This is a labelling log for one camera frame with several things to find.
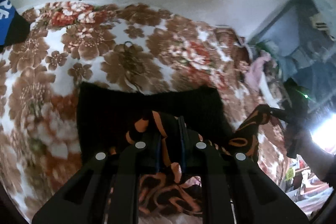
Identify white sock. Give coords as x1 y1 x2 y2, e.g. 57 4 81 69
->
259 72 279 109

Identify black orange lettered jacket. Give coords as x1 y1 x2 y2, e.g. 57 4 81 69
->
76 83 270 217

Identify pink cloth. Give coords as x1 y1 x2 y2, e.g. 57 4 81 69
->
245 52 272 92

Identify floral brown red blanket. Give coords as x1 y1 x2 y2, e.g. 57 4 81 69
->
0 1 292 224

